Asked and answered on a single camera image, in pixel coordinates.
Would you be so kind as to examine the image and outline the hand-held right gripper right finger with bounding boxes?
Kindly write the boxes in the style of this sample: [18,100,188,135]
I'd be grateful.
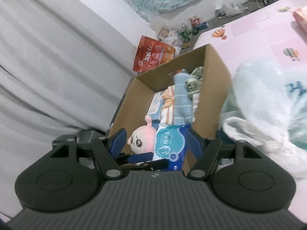
[187,128,265,180]

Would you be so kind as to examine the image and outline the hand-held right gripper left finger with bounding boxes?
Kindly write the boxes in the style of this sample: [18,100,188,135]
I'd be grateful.
[50,128,127,179]

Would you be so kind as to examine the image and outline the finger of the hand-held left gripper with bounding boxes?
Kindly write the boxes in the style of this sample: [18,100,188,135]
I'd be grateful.
[113,152,154,166]
[139,159,169,172]

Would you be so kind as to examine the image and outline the pink plush toy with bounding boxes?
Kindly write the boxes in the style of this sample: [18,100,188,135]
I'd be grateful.
[128,115,160,154]

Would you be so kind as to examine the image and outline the blue tissue pack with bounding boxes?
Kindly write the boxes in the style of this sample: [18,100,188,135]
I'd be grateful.
[152,124,192,172]

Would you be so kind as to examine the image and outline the white green packet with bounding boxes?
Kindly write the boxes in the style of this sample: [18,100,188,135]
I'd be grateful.
[192,92,201,121]

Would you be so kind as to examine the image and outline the blue checked towel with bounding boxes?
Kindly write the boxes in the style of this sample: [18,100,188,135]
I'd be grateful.
[173,73,196,125]

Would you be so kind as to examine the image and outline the blue white box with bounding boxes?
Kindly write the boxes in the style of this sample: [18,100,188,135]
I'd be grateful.
[146,91,168,121]

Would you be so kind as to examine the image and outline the brown cardboard box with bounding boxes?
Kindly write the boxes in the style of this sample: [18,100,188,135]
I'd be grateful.
[107,44,232,173]

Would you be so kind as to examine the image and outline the green camouflage cloth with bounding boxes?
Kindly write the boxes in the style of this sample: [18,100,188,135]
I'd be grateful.
[185,67,205,100]

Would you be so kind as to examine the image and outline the white plastic bag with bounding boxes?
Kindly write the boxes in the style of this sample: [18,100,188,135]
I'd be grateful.
[217,57,307,180]

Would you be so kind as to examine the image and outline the red snack bag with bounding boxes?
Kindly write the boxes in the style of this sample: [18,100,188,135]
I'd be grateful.
[133,35,176,73]

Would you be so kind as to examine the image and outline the white curtain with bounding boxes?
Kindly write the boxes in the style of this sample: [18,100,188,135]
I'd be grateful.
[0,0,135,221]

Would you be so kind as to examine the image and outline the crumpled white bag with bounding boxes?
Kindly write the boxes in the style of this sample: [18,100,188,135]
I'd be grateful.
[157,27,183,48]

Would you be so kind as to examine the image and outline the green drink cans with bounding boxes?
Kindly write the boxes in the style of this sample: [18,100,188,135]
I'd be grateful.
[179,23,199,40]

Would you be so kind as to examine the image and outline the red carton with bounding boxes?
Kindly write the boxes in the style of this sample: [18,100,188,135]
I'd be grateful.
[189,16,201,28]

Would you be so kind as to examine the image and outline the clear crumpled plastic bag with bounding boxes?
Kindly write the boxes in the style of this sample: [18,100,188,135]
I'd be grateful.
[216,1,246,17]

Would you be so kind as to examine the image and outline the red pink packet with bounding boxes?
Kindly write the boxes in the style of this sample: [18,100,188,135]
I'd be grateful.
[293,8,307,33]

